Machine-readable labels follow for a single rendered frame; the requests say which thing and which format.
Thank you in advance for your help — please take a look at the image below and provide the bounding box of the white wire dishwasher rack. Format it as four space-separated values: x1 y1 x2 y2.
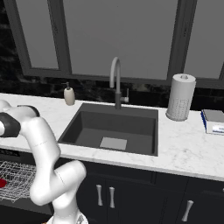
0 159 38 203

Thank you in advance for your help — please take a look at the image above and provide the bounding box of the beige soap dispenser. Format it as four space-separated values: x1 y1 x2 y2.
63 81 76 107

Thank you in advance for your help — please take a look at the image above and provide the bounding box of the dark grey sink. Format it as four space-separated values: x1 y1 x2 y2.
57 102 159 158

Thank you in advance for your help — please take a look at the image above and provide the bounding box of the white paper towel roll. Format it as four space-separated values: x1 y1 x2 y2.
165 73 197 123

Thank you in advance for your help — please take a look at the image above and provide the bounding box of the grey framed window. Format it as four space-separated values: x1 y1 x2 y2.
3 0 224 90

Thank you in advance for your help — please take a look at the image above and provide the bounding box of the grey sink tap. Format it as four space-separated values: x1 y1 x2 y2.
108 56 130 110

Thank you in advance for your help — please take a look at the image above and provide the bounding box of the silver cupboard handle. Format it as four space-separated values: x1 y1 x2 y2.
181 199 194 223
95 184 103 207
108 186 116 209

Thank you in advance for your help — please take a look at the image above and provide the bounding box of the dark cupboard door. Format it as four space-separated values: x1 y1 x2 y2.
174 192 224 224
105 178 183 224
76 174 108 224

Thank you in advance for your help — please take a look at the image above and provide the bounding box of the white and blue box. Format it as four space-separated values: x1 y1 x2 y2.
200 108 224 136

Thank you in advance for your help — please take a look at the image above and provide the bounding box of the dishwasher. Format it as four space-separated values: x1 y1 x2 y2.
0 148 56 224

